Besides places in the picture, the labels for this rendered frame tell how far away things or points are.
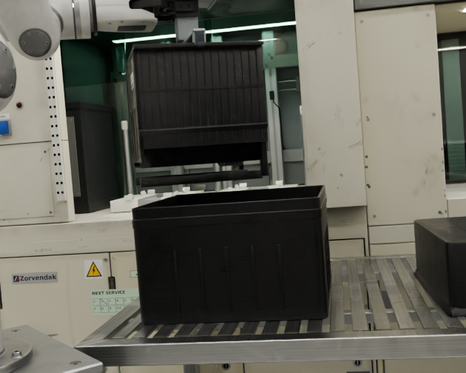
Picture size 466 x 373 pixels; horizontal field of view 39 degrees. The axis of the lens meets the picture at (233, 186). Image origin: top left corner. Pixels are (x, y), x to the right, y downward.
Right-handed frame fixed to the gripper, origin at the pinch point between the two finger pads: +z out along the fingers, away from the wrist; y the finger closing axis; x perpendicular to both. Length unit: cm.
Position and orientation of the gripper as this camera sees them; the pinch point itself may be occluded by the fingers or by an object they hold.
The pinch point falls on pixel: (184, 9)
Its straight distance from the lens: 116.8
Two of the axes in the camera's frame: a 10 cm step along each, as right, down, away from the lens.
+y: 2.2, 0.3, -9.8
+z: 9.7, -0.8, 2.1
